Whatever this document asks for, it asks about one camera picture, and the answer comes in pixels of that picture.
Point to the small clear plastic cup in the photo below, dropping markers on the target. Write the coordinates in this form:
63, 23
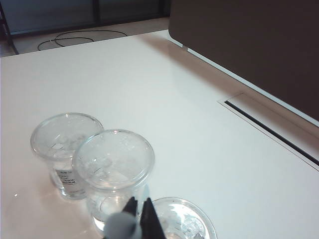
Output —
184, 219

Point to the tall clear plastic cup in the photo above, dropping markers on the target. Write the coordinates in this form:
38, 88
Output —
112, 159

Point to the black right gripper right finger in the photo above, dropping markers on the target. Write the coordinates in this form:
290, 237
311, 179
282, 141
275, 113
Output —
150, 221

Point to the clear labelled plastic cup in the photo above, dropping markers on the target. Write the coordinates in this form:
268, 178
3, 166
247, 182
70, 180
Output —
64, 139

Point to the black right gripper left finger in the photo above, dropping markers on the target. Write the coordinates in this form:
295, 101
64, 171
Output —
131, 206

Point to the brown desk divider panel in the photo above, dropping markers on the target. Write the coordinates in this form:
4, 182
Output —
249, 44

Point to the dark metal frame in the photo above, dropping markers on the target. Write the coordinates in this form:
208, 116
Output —
11, 37

